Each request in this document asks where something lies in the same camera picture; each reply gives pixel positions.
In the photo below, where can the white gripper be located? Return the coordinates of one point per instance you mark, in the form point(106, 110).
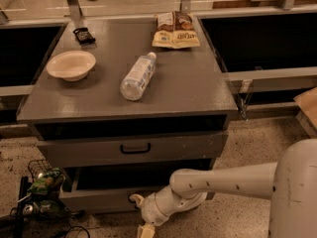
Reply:
point(148, 209)

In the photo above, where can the grey drawer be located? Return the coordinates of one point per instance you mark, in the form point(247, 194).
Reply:
point(132, 150)
point(106, 189)

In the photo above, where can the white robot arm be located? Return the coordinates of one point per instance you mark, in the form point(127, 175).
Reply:
point(289, 184)

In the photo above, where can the grey top drawer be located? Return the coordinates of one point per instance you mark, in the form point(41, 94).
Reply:
point(132, 150)

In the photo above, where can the grey drawer cabinet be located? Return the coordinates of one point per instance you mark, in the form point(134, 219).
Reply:
point(186, 96)

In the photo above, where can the green chip bag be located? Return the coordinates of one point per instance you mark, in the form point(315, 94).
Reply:
point(47, 182)

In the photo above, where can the clear plastic water bottle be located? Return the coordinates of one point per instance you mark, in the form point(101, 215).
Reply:
point(135, 82)

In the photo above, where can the white bowl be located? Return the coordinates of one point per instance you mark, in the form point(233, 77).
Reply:
point(71, 66)

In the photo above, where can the brown yellow snack bag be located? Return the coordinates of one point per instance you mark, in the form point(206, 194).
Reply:
point(175, 30)

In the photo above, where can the small black snack packet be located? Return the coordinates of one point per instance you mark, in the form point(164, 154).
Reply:
point(83, 36)

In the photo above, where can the brown cardboard piece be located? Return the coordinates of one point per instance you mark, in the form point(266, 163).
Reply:
point(307, 102)

